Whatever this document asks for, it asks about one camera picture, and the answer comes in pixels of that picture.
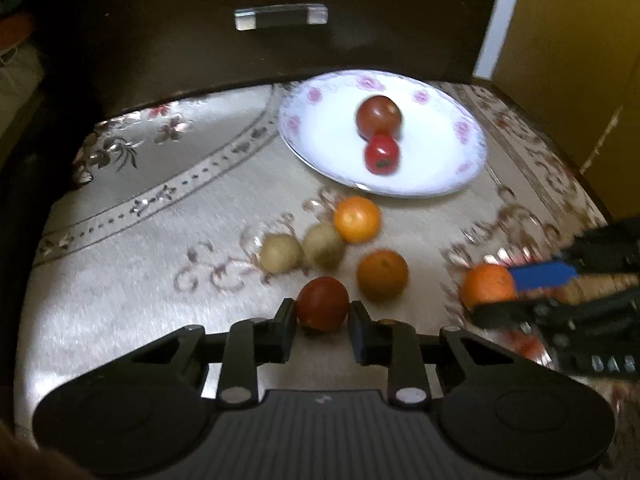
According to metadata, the yellow cabinet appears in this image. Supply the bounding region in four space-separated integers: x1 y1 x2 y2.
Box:
492 0 640 222

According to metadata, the dark red tomato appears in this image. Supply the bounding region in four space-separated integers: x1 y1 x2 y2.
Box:
355 95 403 140
295 276 350 332

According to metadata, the clear drawer handle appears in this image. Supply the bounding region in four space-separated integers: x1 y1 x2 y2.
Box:
234 2 329 31

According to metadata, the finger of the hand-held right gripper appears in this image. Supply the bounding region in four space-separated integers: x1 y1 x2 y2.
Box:
509 217 640 292
471 291 640 334

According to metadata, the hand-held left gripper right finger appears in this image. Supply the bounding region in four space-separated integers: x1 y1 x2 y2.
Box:
348 300 511 407

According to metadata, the small red tomato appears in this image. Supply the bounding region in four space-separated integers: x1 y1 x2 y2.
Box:
363 133 401 176

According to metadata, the brown kiwi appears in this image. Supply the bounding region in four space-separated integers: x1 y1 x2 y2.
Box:
259 233 305 274
302 223 347 270

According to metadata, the white floral plate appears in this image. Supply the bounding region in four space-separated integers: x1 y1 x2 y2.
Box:
278 70 489 198

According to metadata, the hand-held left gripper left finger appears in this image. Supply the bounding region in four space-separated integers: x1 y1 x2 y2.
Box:
131 298 301 407

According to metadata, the orange mandarin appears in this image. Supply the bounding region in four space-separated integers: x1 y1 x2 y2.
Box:
356 250 410 303
333 196 382 244
460 264 517 311

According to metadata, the dark wooden drawer with handle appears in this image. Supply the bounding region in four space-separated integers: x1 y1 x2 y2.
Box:
30 0 510 117

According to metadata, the embroidered beige tablecloth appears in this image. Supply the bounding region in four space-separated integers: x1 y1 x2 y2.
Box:
14 79 622 441

